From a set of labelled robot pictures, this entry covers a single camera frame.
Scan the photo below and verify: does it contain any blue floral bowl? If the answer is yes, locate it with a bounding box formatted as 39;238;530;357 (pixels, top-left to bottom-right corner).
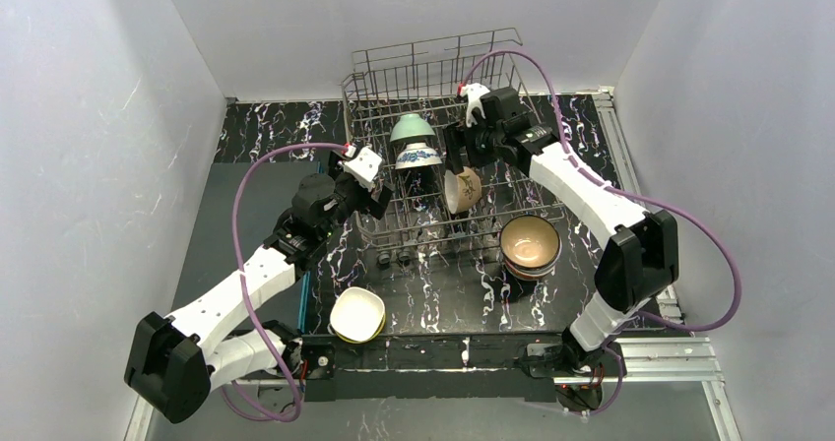
395;142;442;170

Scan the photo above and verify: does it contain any green celadon bowl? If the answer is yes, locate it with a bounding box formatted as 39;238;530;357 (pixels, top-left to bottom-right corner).
389;113;435;143

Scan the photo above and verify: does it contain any cream white round bowl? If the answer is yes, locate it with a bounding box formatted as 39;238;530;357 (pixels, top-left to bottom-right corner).
444;166;482;215

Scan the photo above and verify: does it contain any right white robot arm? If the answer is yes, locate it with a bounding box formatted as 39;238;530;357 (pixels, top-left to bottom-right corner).
443;84;679;355

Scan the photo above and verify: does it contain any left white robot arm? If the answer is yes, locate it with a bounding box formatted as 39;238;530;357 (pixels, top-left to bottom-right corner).
124;172;394;423

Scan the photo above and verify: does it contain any grey mat blue edge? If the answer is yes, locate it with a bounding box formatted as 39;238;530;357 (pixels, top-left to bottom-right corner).
172;161;320;309

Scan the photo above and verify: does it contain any white square bowl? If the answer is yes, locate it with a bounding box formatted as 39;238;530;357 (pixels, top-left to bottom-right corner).
329;286;386;340

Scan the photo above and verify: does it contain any tan interior dark bowl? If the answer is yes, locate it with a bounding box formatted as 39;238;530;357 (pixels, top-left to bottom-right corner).
499;215;561;270

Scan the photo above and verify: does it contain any yellow rimmed bowl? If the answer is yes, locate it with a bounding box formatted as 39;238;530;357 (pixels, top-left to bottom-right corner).
329;320;386;345

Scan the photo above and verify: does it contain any orange striped bowl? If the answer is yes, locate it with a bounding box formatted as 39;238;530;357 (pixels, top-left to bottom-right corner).
503;261;556;281

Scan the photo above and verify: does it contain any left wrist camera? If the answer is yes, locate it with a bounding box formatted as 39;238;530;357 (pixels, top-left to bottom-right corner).
341;145;383;191

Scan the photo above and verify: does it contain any grey wire dish rack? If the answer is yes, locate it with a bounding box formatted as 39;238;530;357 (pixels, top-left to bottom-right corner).
340;28;567;267

